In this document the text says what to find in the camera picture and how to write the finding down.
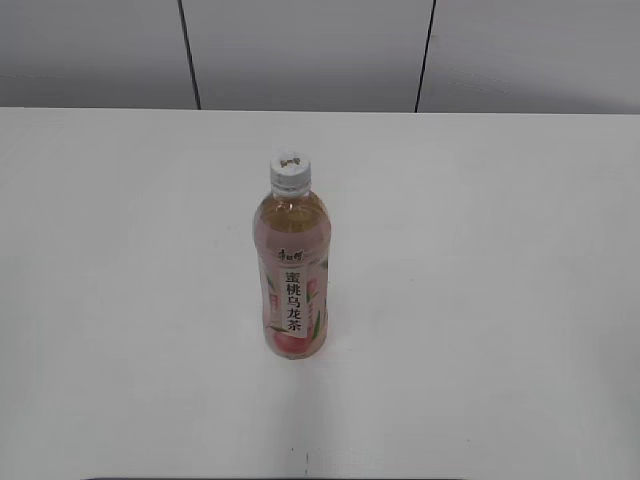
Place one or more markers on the peach oolong tea bottle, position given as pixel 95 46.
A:
pixel 292 233

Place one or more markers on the white bottle cap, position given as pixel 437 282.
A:
pixel 290 172

